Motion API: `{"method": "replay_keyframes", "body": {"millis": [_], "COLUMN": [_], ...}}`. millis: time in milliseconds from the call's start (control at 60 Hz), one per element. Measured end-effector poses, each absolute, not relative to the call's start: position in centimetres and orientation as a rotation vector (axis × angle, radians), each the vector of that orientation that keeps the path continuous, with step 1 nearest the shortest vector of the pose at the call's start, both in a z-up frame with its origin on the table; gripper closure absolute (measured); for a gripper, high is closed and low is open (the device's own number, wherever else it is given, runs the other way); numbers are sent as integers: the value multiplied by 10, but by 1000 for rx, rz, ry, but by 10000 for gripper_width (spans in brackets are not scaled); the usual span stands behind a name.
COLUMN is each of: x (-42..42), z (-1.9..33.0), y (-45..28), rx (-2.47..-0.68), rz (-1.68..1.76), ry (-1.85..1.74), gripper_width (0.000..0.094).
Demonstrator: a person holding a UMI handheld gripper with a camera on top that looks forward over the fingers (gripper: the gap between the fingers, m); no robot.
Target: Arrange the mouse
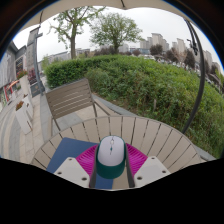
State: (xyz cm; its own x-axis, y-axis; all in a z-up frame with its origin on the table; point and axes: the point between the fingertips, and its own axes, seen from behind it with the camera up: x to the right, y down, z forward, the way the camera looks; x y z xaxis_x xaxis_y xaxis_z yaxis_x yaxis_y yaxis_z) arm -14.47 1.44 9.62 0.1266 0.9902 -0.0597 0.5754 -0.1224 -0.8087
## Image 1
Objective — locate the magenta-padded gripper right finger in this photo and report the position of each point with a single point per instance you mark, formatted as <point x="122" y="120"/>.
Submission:
<point x="151" y="170"/>

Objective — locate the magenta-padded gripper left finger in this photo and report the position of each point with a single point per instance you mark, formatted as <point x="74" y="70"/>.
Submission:
<point x="71" y="171"/>

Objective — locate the white and teal computer mouse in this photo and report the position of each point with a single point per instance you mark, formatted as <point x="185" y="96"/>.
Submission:
<point x="111" y="155"/>

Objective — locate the blue rectangular mouse pad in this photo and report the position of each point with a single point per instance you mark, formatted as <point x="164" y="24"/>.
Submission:
<point x="68" y="151"/>

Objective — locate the white flower planter box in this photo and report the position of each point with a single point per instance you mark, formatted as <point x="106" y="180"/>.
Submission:
<point x="29" y="105"/>
<point x="22" y="118"/>

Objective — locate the slatted outdoor chair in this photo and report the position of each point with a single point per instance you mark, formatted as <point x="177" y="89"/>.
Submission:
<point x="70" y="98"/>

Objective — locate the dark curved umbrella pole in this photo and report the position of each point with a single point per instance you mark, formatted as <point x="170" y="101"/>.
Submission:
<point x="200" y="76"/>

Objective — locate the grey storefront building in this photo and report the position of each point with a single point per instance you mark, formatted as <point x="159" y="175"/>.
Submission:
<point x="20" y="63"/>

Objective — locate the group of tall apartment buildings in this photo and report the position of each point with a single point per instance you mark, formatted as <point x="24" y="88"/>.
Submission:
<point x="158" y="40"/>

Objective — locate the thin-crowned tree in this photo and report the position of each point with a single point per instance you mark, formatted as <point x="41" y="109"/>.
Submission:
<point x="72" y="36"/>

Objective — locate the dense round-crowned tree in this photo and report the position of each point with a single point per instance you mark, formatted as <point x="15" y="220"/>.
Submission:
<point x="115" y="31"/>

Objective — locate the beige umbrella canopy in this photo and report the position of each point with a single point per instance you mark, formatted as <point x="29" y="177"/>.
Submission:
<point x="100" y="5"/>

